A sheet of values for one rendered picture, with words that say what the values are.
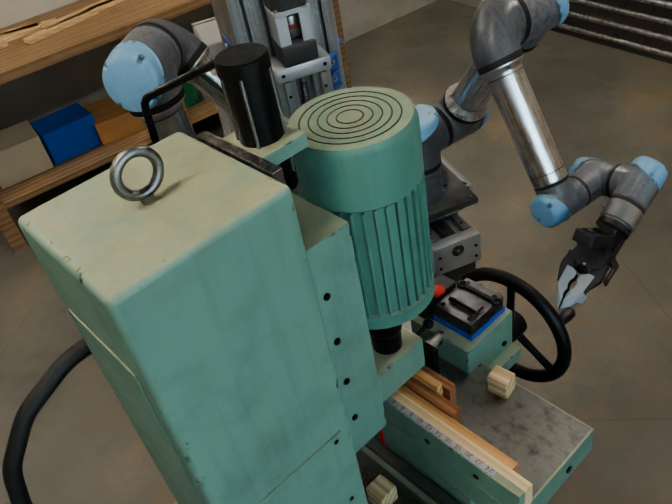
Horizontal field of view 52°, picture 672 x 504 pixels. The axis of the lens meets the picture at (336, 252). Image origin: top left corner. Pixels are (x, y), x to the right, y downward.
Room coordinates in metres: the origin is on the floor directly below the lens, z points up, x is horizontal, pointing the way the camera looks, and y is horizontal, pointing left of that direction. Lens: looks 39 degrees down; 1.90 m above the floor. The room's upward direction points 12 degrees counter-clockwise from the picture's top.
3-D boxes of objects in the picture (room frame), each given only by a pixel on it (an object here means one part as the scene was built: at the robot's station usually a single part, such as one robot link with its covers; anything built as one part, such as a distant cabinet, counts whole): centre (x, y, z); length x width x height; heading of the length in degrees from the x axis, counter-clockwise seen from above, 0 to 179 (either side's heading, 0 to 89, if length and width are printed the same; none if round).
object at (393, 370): (0.78, -0.04, 1.00); 0.14 x 0.07 x 0.09; 126
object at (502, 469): (0.78, -0.03, 0.92); 0.60 x 0.02 x 0.05; 36
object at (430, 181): (1.53, -0.26, 0.87); 0.15 x 0.15 x 0.10
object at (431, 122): (1.53, -0.27, 0.98); 0.13 x 0.12 x 0.14; 119
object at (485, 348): (0.91, -0.21, 0.91); 0.15 x 0.14 x 0.09; 36
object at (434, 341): (0.85, -0.13, 0.95); 0.09 x 0.07 x 0.09; 36
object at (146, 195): (0.62, 0.18, 1.55); 0.06 x 0.02 x 0.07; 126
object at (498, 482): (0.77, -0.02, 0.93); 0.60 x 0.02 x 0.06; 36
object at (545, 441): (0.86, -0.14, 0.87); 0.61 x 0.30 x 0.06; 36
